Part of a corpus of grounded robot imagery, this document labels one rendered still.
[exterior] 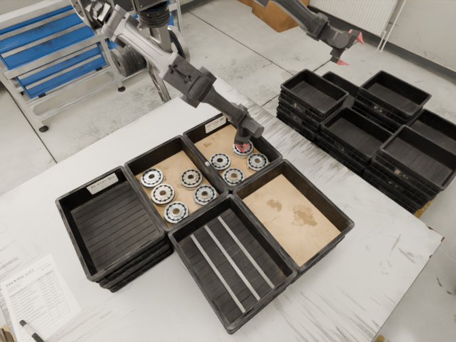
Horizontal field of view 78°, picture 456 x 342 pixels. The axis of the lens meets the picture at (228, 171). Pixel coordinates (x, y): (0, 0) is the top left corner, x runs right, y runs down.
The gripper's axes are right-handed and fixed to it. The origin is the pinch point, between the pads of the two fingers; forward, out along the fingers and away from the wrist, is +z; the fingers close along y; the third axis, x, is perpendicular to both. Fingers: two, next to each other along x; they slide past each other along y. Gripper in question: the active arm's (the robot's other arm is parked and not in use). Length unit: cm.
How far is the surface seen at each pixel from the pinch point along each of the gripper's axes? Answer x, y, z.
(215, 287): -6, -65, 3
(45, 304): 60, -87, 15
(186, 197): 18.0, -32.7, 3.4
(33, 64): 184, 59, 26
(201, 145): 21.2, -2.4, 3.8
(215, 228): 1.2, -43.1, 3.6
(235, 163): 1.5, -8.6, 4.0
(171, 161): 32.0, -15.9, 3.5
